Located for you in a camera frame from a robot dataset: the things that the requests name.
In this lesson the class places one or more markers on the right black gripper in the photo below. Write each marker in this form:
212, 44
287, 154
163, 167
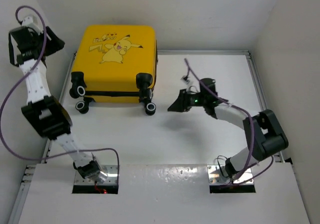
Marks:
181, 103

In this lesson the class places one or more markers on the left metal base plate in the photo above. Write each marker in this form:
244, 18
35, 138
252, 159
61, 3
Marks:
111, 172

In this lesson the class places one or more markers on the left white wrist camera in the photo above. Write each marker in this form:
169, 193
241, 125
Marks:
31, 21

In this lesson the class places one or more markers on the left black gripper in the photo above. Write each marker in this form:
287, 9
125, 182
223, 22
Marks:
55, 44

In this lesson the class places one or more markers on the metal base plate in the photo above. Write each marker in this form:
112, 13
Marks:
111, 172
216, 178

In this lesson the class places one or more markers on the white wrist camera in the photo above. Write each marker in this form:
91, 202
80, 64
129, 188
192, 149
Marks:
31, 21
186, 79

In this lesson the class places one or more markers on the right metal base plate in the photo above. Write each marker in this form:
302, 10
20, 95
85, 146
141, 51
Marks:
216, 178

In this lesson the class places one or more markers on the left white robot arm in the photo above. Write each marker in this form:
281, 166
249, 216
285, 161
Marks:
50, 120

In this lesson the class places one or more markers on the yellow suitcase with grey lining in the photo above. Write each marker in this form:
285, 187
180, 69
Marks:
115, 64

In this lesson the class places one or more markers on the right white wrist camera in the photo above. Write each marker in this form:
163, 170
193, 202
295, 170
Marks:
186, 79

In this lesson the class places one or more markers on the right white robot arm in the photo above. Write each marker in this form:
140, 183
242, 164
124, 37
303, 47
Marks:
263, 132

